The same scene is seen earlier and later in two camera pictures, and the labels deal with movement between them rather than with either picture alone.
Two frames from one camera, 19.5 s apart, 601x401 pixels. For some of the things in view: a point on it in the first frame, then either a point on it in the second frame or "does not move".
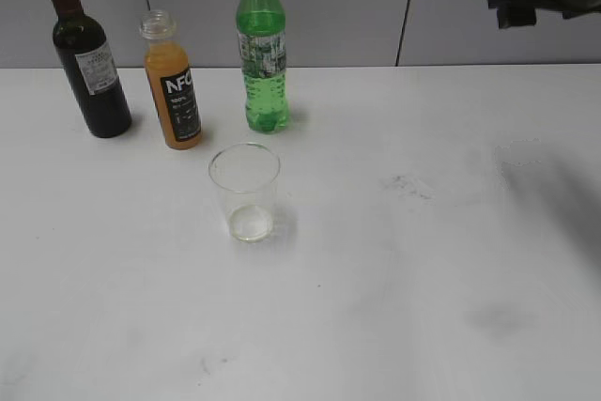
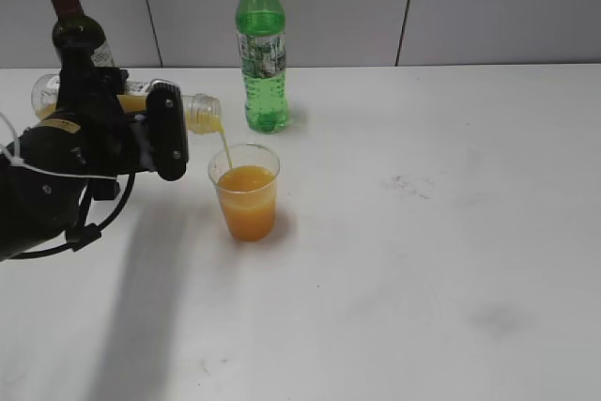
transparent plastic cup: (248, 173) does not move
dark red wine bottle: (87, 54) does not move
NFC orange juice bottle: (171, 81) -> (204, 112)
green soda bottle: (262, 35) does not move
